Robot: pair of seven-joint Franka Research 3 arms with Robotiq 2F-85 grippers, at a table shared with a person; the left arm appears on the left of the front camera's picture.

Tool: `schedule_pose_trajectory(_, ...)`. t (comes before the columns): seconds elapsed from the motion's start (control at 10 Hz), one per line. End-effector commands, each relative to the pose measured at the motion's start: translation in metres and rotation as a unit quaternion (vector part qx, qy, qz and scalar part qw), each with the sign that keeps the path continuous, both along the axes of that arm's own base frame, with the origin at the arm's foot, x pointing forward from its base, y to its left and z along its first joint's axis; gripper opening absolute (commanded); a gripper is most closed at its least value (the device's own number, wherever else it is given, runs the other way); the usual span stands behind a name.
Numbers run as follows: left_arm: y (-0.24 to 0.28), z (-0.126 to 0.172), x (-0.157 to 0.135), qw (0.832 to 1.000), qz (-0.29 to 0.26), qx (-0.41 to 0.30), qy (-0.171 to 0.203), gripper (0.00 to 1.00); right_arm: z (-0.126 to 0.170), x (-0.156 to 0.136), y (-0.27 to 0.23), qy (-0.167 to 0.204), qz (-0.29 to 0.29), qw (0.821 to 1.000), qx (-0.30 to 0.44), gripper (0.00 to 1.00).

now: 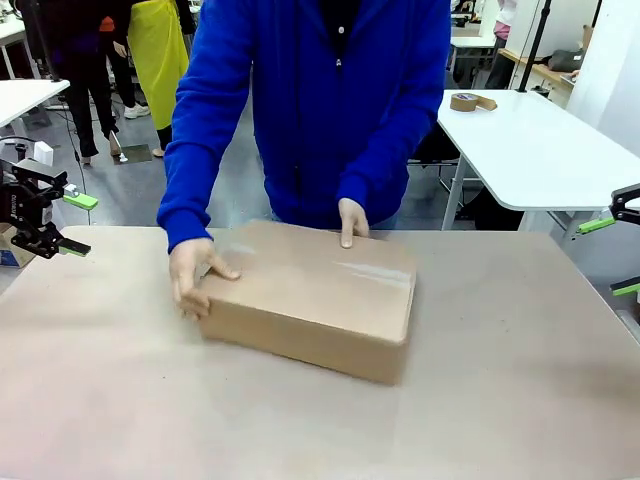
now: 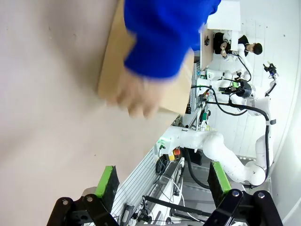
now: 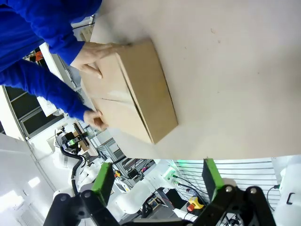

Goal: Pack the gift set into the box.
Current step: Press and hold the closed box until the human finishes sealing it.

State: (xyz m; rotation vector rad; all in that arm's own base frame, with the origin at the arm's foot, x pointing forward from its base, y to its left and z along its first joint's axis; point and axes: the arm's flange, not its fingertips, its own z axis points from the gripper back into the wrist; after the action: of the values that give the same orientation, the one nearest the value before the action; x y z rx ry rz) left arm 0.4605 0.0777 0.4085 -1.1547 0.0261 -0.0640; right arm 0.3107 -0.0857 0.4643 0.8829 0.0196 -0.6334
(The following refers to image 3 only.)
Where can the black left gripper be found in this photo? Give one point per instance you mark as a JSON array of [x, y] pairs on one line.
[[68, 137]]

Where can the right gripper black finger with green pad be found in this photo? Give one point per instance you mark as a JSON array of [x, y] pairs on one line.
[[211, 179]]

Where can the brown cardboard box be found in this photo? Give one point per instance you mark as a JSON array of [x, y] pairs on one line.
[[145, 94]]

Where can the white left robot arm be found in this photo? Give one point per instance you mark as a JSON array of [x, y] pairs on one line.
[[131, 197]]

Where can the person's right forearm, blue sleeve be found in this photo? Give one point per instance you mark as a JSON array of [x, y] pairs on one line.
[[54, 91]]

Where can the person's left forearm, blue sleeve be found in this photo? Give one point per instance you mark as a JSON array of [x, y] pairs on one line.
[[61, 40]]

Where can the white control box, green light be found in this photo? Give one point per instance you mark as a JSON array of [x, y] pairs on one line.
[[171, 175]]

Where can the small background cardboard box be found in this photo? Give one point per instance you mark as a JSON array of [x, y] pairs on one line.
[[81, 137]]

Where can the person's right hand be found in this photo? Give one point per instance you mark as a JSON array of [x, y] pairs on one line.
[[95, 118]]

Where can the person's left hand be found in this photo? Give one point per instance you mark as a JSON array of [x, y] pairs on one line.
[[90, 54]]

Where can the white slatted panel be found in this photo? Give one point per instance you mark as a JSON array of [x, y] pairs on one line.
[[240, 171]]

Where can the yellow red emergency stop button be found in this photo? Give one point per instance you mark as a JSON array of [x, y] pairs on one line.
[[194, 204]]

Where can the white cabinet with dark panels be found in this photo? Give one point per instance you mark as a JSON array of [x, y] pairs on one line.
[[26, 103]]

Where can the aluminium frame cart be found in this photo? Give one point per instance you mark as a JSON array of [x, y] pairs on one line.
[[110, 149]]

